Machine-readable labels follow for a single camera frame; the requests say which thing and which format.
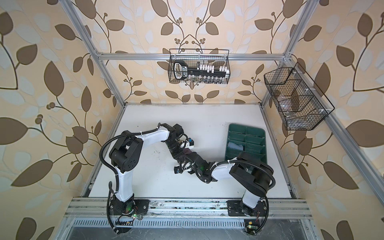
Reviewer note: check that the green divided plastic tray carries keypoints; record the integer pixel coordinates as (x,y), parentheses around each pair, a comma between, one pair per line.
(253,139)

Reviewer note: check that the blue orange striped sock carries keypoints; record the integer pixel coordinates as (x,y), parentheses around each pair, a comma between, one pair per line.
(235,146)

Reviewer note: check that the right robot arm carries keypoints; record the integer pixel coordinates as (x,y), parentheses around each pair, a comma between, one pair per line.
(250,172)

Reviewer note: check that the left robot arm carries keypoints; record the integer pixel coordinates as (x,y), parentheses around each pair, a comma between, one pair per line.
(121,154)

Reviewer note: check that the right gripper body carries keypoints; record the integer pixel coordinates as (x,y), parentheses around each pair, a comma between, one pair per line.
(193,170)

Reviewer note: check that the wire basket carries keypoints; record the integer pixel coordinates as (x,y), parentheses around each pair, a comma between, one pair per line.
(217,57)
(300,101)

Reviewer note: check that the black socket set holder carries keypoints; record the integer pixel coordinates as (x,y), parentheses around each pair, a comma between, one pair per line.
(184,71)

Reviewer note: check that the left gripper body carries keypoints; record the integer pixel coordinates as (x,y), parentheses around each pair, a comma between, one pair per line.
(175,148)

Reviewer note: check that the right wire basket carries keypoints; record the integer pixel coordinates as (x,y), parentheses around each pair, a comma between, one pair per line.
(300,101)

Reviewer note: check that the back wire basket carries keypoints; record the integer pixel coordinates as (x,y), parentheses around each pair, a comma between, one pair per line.
(217,57)

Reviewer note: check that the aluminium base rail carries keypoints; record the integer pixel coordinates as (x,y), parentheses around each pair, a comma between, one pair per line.
(208,213)

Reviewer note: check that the purple sock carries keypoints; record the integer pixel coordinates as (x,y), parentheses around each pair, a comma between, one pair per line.
(187,151)

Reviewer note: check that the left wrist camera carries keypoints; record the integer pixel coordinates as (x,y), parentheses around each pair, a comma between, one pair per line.
(189,144)

